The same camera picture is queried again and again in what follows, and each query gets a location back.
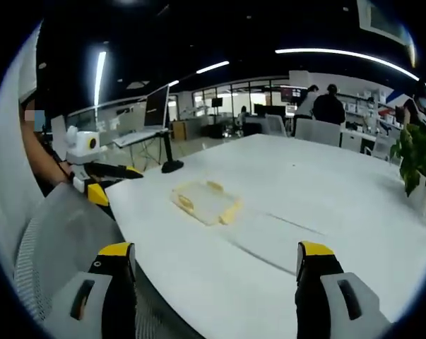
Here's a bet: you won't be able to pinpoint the grey mesh office chair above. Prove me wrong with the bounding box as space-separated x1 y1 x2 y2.
13 182 213 339

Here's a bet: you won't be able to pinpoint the long ceiling light strip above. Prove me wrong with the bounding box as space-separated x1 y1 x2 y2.
274 47 421 82

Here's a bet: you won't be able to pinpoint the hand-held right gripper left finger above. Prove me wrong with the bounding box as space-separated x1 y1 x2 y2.
44 242 138 339

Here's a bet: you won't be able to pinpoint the person's white shirt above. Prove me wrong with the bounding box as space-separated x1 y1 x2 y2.
0 20 47 241

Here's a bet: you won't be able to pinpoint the ceiling air vent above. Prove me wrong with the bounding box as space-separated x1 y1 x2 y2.
356 0 413 45

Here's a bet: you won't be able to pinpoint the white office chair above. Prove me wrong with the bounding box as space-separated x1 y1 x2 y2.
294 117 342 148
264 114 288 138

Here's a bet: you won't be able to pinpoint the green potted plant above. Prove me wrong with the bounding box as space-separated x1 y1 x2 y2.
390 123 426 213

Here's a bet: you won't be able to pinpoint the wall screen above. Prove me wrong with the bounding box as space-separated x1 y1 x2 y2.
280 88 302 104

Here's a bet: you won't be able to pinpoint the short ceiling light strip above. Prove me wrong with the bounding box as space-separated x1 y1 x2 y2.
195 60 231 75
93 50 107 106

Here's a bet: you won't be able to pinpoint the white storage shelves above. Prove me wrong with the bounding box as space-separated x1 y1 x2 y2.
341 88 405 125

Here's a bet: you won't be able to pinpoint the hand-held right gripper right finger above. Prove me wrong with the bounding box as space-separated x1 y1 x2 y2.
295 241 393 339

